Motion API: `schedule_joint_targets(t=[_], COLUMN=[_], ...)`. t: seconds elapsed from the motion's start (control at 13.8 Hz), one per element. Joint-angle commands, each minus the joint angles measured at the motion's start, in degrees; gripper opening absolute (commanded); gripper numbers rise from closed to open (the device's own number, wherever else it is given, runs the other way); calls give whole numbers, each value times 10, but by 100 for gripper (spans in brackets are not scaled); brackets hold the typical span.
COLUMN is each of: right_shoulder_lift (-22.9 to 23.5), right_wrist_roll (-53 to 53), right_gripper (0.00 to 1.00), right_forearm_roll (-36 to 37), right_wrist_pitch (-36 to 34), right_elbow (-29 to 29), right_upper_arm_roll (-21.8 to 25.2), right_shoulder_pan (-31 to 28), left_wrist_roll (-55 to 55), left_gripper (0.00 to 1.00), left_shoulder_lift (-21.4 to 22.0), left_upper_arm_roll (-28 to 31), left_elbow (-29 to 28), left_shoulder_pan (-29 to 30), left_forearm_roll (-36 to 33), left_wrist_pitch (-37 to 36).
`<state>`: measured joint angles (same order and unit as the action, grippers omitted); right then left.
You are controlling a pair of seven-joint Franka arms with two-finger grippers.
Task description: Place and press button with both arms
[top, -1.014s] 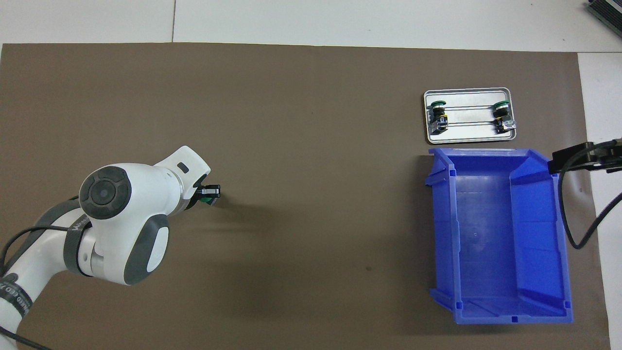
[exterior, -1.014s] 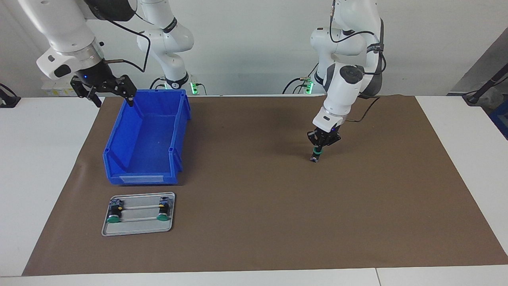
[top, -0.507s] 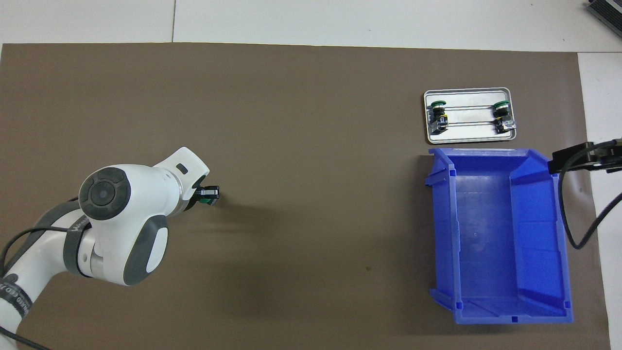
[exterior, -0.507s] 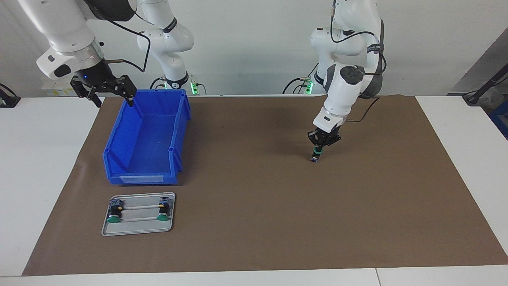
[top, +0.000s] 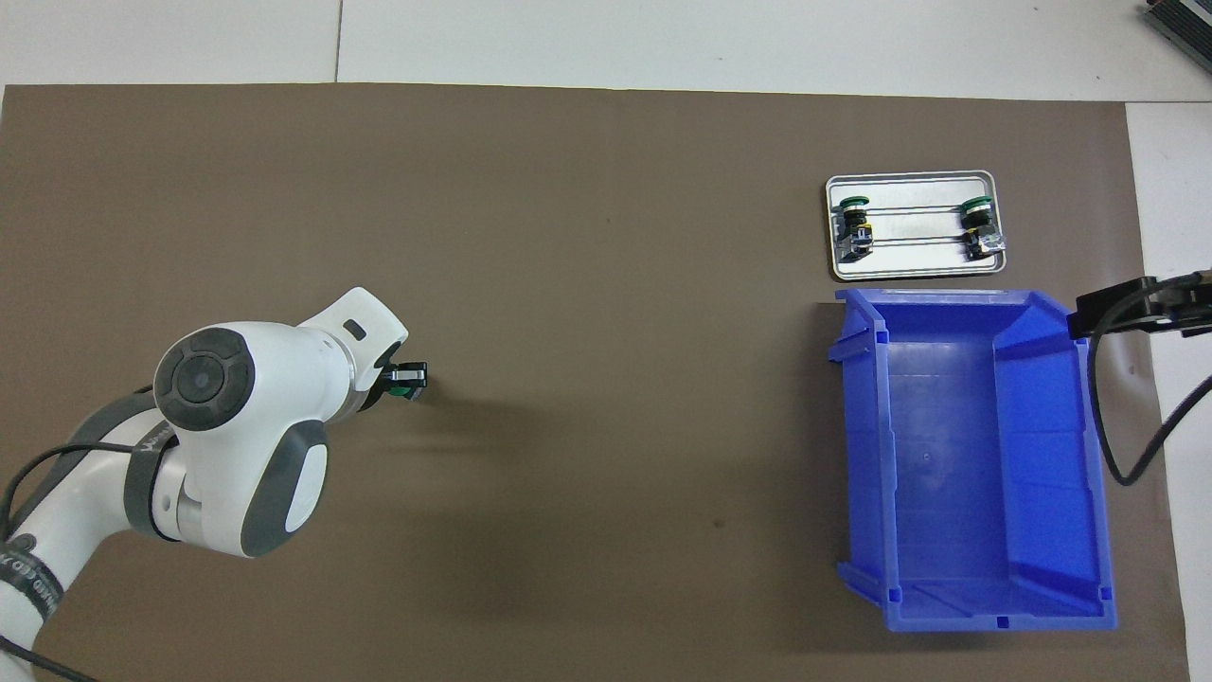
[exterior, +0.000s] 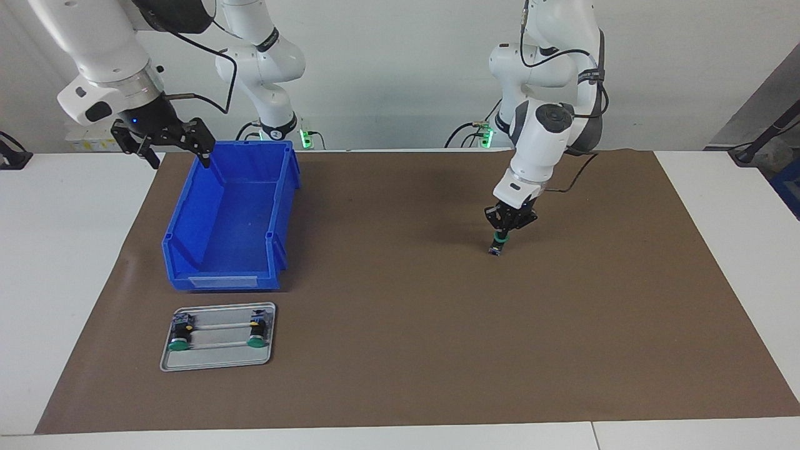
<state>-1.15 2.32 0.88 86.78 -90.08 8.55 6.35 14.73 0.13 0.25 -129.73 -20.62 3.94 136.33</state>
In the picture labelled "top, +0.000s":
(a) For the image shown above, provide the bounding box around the brown paper mat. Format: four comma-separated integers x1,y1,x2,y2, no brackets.
0,83,1192,682

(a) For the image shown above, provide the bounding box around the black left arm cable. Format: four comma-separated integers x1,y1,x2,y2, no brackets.
0,438,162,682

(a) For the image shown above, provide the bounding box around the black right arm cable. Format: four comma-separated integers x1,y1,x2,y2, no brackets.
1085,270,1212,487

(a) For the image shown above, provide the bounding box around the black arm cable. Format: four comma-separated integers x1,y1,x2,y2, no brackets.
0,438,162,682
1085,270,1212,487

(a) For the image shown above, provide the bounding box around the blue plastic storage bin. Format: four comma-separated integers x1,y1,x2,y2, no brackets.
828,287,1119,634

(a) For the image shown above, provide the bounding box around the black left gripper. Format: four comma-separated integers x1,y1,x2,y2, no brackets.
360,356,430,415

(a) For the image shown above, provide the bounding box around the silver metal tray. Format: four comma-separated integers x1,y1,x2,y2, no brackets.
825,170,1008,283

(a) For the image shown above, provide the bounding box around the grey ribbed metal device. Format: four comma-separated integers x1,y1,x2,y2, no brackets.
1139,0,1212,50

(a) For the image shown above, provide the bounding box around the thin metal rod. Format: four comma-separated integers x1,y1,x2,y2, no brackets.
835,237,997,248
833,201,995,213

